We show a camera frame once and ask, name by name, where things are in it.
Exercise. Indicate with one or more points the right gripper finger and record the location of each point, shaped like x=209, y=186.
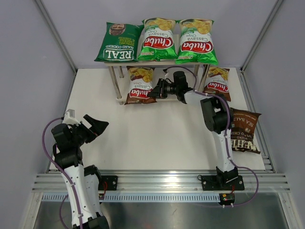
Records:
x=161, y=82
x=156, y=92

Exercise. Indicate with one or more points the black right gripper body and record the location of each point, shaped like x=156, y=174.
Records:
x=169, y=88

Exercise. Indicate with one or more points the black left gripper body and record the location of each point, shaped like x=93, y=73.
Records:
x=80, y=136

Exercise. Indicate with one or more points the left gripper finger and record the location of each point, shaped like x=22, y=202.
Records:
x=77, y=125
x=97, y=126

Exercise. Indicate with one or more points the brown chuba bag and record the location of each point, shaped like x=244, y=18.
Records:
x=217, y=82
x=141, y=84

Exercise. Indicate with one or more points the green Chuba chips bag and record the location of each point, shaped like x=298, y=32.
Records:
x=195, y=43
x=158, y=43

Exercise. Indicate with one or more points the dark green REAL chips bag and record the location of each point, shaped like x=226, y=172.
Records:
x=120, y=43

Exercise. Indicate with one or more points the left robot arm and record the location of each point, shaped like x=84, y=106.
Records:
x=81, y=182

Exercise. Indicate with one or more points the white two-tier shelf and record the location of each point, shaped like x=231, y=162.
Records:
x=121, y=80

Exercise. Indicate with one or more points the brown Chuba bag by shelf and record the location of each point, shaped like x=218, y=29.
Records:
x=217, y=82

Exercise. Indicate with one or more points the brown sea salt chips bag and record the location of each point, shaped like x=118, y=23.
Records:
x=242, y=131

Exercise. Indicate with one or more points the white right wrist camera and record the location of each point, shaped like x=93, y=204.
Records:
x=166, y=73

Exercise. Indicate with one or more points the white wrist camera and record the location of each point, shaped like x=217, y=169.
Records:
x=166, y=73
x=69, y=116

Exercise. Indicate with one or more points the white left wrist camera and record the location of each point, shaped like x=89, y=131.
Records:
x=69, y=116

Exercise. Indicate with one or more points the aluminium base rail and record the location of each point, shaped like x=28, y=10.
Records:
x=187, y=186

